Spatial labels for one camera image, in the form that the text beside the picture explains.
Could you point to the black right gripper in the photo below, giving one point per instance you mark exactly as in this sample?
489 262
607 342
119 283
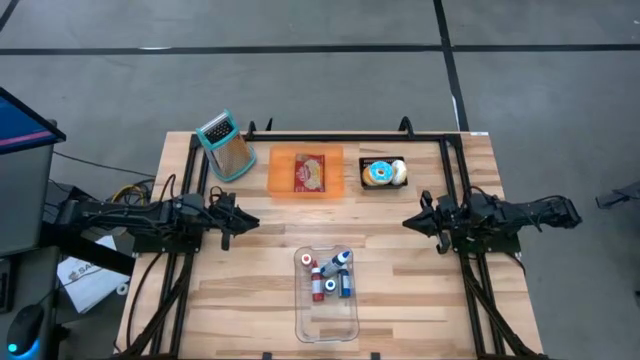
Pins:
447 217

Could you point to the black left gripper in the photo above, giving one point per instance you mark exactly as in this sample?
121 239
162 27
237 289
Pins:
227 217

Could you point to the red food colour bottle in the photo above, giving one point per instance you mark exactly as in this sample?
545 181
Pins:
306 260
317 287

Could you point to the dark bottle blue tip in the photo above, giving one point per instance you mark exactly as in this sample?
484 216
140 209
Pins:
332 266

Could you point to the blue food colour bottle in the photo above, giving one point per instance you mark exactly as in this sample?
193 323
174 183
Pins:
330 286
344 285

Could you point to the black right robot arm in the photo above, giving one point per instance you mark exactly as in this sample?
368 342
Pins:
530 212

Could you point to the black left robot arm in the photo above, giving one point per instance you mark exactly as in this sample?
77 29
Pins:
125 217

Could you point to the black plastic slotted basket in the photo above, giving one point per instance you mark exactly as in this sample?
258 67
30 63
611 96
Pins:
382 187

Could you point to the orange translucent plastic tray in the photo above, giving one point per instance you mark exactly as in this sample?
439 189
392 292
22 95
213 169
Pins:
280 170

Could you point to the metal grater teal rim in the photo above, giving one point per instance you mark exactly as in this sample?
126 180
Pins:
230 155

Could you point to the plain tan donut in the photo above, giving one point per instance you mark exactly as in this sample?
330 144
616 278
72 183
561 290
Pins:
366 177

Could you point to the red snack packet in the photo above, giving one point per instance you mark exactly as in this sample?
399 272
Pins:
310 172

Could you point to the white table label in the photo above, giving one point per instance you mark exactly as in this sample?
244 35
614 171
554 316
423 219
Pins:
478 133

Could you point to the clear plastic bin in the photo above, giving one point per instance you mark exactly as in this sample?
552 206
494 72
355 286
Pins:
327 325

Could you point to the white tape roll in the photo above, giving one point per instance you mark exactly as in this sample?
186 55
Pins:
119 288

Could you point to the black metal stand leg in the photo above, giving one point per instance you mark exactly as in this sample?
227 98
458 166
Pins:
85 247

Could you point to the white printed paper sheet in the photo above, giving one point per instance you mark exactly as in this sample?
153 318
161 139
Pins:
90 287

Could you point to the grey monitor blue screen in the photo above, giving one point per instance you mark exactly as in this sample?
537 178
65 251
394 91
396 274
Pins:
25 200

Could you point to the black computer mouse blue light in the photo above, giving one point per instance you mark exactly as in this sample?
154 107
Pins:
25 327

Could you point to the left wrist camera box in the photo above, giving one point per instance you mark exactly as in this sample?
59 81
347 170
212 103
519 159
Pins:
189 204

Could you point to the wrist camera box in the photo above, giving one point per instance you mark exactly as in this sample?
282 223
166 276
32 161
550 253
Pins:
484 205
189 204

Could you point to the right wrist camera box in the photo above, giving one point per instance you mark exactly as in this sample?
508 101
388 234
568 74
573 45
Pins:
484 205

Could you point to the black aluminium table frame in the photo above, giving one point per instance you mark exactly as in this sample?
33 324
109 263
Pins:
350 137

